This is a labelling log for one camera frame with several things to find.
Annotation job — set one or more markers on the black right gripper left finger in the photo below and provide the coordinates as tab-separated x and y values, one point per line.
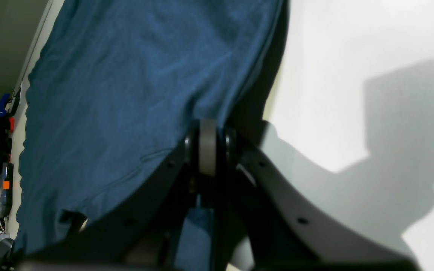
105	244

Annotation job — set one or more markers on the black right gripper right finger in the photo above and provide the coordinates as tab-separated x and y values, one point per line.
287	232

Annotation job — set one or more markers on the blue T-shirt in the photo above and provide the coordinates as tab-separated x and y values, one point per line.
117	86

